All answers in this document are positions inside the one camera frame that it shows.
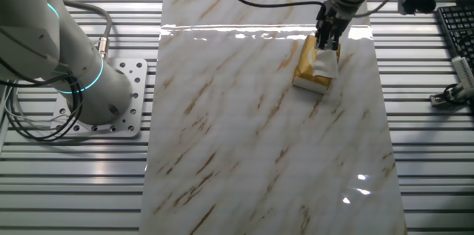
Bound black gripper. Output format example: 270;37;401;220
314;2;351;52

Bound white paper napkin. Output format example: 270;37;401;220
312;47;340;79

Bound gold tissue pack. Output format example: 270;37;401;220
291;34;341;96

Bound metal clamp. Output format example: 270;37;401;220
429;82;474;110

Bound marble pattern table sheet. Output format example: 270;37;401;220
138;0;408;235

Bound black keyboard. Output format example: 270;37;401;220
435;4;474;71

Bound white rectangular device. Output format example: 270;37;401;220
450;55;474;90

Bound black cable loop at clamp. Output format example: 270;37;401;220
443;82;474;108

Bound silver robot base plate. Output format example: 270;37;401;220
50;58;149;139

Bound grey cable with metal connector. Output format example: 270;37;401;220
61;0;113;60

